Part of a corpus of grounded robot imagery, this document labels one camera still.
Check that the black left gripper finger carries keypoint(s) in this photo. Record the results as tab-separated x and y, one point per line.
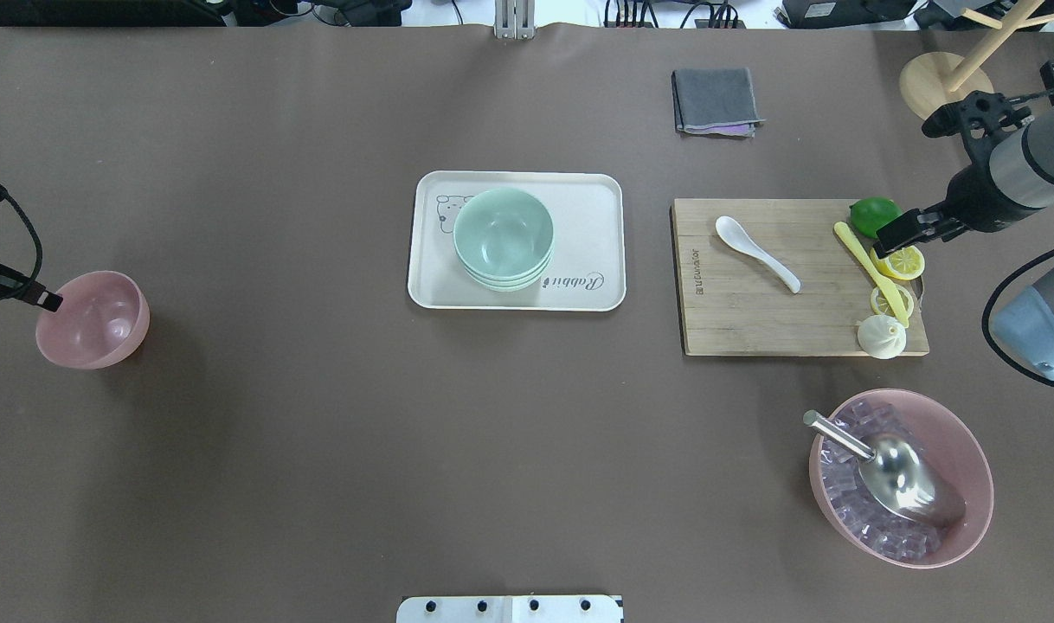
41	297

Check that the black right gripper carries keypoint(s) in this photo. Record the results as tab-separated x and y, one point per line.
969	197

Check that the small pink bowl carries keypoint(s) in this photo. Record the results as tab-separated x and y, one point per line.
102	320

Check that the white ceramic spoon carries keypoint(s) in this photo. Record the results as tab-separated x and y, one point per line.
733	234

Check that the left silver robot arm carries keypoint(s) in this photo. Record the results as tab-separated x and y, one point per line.
22	283

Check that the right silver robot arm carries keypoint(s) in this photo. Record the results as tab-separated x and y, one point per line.
1010	176

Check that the large pink ice bowl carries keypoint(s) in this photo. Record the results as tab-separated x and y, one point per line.
948	446

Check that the green bowl stack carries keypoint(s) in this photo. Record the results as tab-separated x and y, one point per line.
504	238

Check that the lemon half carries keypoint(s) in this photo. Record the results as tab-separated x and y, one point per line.
906	264

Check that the green lime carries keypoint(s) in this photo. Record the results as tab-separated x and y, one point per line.
870	214

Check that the yellow plastic knife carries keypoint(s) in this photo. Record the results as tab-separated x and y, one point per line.
885	285

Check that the white bun toy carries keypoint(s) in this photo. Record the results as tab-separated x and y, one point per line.
881	336

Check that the wooden cup tree stand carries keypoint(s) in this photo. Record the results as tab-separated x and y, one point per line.
934	79

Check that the bamboo cutting board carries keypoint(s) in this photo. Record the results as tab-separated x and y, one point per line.
732	306

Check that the grey folded cloth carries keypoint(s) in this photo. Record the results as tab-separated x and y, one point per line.
715	101

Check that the metal ice scoop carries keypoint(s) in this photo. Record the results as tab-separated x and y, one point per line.
896	476

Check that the cream rabbit tray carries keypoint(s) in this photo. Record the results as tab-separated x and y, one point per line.
587	272

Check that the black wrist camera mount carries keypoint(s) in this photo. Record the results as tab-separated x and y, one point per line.
982	120

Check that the aluminium frame post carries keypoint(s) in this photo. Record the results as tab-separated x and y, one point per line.
514	19

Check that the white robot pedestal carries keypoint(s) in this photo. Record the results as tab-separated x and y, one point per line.
512	608

